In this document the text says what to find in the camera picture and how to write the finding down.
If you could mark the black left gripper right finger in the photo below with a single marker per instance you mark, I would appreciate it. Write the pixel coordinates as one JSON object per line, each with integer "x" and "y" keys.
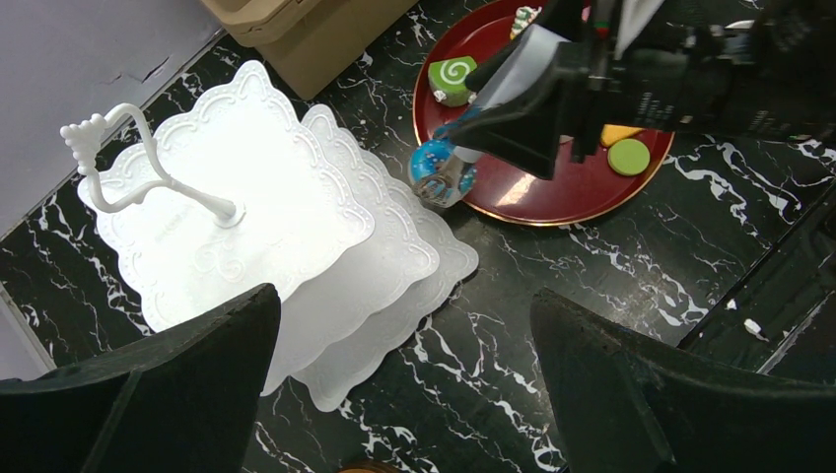
{"x": 626, "y": 402}

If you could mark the brown wooden coaster stack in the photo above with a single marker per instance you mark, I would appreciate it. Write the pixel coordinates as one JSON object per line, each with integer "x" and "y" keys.
{"x": 368, "y": 466}

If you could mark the green round macaron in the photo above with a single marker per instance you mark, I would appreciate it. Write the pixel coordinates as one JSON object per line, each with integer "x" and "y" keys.
{"x": 629, "y": 157}

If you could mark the blue sprinkled donut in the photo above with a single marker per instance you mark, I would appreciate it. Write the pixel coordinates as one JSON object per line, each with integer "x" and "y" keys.
{"x": 441, "y": 173}

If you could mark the yellow cake slice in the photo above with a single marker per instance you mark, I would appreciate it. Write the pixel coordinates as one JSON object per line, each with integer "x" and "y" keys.
{"x": 524, "y": 16}

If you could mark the tan plastic toolbox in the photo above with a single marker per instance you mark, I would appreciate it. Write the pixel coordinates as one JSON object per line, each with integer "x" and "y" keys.
{"x": 309, "y": 43}

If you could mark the metal tongs with white handle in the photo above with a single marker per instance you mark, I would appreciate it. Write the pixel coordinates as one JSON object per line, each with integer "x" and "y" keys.
{"x": 518, "y": 116}

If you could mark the white three-tier dessert stand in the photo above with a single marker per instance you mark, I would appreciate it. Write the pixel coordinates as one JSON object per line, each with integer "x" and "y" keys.
{"x": 241, "y": 190}

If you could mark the black base frame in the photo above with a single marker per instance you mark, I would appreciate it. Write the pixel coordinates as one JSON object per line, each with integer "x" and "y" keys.
{"x": 756, "y": 322}

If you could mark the orange square cake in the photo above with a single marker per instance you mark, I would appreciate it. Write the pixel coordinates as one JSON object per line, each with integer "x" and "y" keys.
{"x": 612, "y": 134}

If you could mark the green swirl roll cake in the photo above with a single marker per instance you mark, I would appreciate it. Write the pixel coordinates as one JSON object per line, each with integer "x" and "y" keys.
{"x": 446, "y": 79}

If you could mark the red round tray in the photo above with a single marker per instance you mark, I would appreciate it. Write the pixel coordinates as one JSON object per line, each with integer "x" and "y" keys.
{"x": 577, "y": 192}

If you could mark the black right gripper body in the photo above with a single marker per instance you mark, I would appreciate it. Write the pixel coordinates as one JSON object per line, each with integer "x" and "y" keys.
{"x": 652, "y": 81}

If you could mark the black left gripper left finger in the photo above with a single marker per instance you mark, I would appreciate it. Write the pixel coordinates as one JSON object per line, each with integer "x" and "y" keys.
{"x": 182, "y": 400}

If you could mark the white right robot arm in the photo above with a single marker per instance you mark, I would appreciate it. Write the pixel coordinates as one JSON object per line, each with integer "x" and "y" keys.
{"x": 780, "y": 77}

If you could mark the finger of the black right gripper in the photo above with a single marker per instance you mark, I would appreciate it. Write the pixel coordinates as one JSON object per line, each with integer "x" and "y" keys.
{"x": 520, "y": 129}
{"x": 536, "y": 59}

